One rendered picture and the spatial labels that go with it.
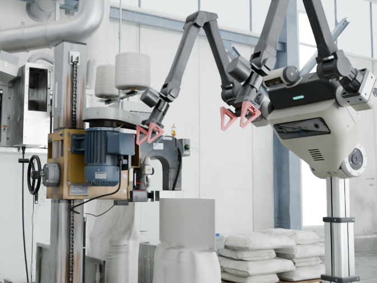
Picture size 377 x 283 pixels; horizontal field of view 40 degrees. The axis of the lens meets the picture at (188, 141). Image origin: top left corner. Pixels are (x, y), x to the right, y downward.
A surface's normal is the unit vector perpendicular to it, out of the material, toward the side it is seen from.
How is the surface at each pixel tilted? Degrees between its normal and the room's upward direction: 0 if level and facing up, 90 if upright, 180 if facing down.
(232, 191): 90
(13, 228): 90
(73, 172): 90
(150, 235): 90
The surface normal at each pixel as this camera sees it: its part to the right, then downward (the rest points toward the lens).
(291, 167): 0.54, -0.08
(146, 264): -0.84, -0.05
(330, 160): -0.65, 0.60
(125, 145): 0.85, -0.05
